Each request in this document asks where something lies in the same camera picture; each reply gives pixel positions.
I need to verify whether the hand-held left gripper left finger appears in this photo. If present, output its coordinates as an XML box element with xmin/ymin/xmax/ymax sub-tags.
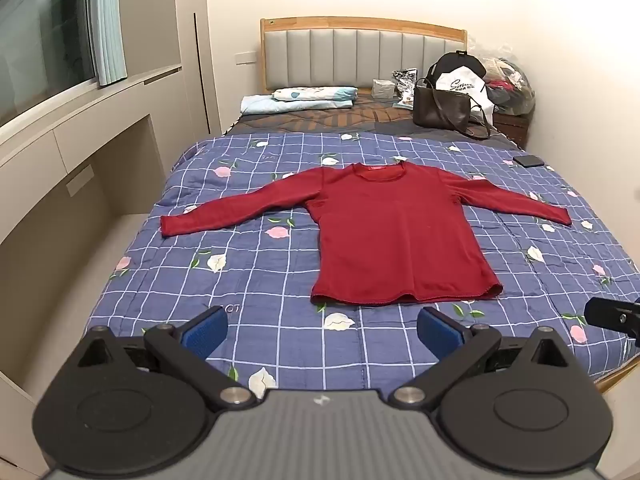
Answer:
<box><xmin>75</xmin><ymin>306</ymin><xmax>259</xmax><ymax>411</ymax></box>

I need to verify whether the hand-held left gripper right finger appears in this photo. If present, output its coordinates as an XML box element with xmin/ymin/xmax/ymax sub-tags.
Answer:
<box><xmin>387</xmin><ymin>306</ymin><xmax>571</xmax><ymax>409</ymax></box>

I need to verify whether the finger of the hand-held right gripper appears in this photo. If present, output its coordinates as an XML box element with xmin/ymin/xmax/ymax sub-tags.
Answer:
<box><xmin>584</xmin><ymin>296</ymin><xmax>640</xmax><ymax>347</ymax></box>

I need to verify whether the red long-sleeve shirt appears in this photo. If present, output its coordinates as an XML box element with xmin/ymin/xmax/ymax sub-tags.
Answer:
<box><xmin>160</xmin><ymin>161</ymin><xmax>572</xmax><ymax>307</ymax></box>

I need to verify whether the clear plastic bag of clothes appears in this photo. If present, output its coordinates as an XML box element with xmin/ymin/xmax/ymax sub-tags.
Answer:
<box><xmin>477</xmin><ymin>54</ymin><xmax>536</xmax><ymax>116</ymax></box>

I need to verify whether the blue checked floral quilt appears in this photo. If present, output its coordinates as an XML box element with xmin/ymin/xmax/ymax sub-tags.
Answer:
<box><xmin>87</xmin><ymin>132</ymin><xmax>640</xmax><ymax>392</ymax></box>

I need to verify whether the beige built-in desk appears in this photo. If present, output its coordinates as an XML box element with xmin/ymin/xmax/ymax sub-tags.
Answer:
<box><xmin>0</xmin><ymin>62</ymin><xmax>183</xmax><ymax>411</ymax></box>

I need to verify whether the brown leather handbag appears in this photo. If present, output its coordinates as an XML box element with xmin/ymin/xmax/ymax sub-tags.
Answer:
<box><xmin>412</xmin><ymin>77</ymin><xmax>493</xmax><ymax>141</ymax></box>

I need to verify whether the brown patterned bed sheet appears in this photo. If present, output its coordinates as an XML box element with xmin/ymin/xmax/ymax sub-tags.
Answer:
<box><xmin>220</xmin><ymin>94</ymin><xmax>521</xmax><ymax>152</ymax></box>

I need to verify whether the white printed bag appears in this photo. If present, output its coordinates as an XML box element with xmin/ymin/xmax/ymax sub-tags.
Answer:
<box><xmin>433</xmin><ymin>66</ymin><xmax>497</xmax><ymax>112</ymax></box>

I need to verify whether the silver foil packet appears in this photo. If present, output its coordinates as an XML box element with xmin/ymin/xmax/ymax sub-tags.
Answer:
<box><xmin>392</xmin><ymin>68</ymin><xmax>419</xmax><ymax>108</ymax></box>

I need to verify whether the light blue floral pillow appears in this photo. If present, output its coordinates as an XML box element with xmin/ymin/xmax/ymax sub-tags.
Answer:
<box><xmin>240</xmin><ymin>86</ymin><xmax>359</xmax><ymax>114</ymax></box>

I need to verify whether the black backpack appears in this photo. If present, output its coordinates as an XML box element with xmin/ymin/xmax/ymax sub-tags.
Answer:
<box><xmin>425</xmin><ymin>50</ymin><xmax>488</xmax><ymax>86</ymax></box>

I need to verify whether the padded wooden headboard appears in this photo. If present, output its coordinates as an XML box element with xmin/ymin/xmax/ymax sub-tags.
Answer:
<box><xmin>260</xmin><ymin>16</ymin><xmax>469</xmax><ymax>97</ymax></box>

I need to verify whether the light blue curtain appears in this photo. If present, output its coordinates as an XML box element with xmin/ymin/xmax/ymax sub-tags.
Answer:
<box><xmin>89</xmin><ymin>0</ymin><xmax>126</xmax><ymax>87</ymax></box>

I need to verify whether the window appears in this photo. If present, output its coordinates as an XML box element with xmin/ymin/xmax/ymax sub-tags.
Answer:
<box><xmin>0</xmin><ymin>0</ymin><xmax>99</xmax><ymax>123</ymax></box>

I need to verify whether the wooden bed frame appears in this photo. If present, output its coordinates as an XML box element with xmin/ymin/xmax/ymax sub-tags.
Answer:
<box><xmin>595</xmin><ymin>357</ymin><xmax>640</xmax><ymax>395</ymax></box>

